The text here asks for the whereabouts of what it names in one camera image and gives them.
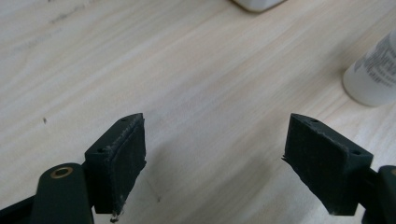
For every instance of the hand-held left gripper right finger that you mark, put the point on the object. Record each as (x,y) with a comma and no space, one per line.
(323,165)

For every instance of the white plastic storage box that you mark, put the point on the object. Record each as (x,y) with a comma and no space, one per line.
(258,3)

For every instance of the white plastic bottle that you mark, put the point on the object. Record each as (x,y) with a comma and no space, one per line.
(372,81)

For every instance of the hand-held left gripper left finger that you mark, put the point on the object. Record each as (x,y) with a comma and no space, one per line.
(116,168)

